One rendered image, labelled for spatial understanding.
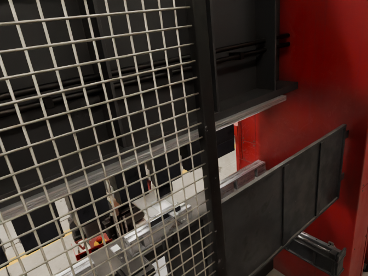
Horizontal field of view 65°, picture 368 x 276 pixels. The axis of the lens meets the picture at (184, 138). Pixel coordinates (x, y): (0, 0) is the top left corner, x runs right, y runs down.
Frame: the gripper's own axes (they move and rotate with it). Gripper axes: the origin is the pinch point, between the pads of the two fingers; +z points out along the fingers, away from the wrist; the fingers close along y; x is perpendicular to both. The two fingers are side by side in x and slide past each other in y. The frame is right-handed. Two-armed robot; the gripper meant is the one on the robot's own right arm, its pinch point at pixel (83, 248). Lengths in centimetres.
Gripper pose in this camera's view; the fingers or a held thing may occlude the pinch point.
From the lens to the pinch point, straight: 185.3
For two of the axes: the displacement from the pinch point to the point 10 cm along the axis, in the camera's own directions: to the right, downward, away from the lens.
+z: 2.6, 9.5, 1.6
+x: 8.4, -3.0, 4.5
